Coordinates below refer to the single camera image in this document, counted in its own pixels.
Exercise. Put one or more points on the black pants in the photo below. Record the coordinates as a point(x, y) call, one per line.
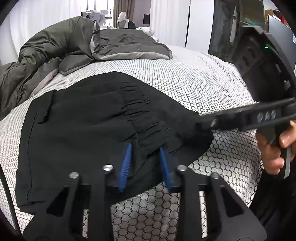
point(91, 124)

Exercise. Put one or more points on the white honeycomb mattress cover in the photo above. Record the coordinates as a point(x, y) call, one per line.
point(199, 82)

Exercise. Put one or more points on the white sheer curtain left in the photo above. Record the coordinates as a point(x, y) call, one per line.
point(29, 17)

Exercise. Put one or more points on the white office chair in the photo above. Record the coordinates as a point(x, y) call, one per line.
point(122, 21)

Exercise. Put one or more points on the person's right hand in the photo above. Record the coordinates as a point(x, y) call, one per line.
point(270, 155)

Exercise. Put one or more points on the white crumpled bedding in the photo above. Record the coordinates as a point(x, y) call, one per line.
point(148, 31)

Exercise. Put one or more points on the brown window curtain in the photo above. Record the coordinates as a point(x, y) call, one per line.
point(120, 6)

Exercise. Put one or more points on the white wardrobe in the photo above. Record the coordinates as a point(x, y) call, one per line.
point(200, 25)

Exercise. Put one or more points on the dark green duvet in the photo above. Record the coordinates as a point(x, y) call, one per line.
point(66, 47)

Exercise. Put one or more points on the hanging clothes on rack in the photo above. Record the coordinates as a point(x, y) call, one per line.
point(94, 15)

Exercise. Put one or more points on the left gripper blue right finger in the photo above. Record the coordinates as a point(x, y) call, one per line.
point(209, 208)

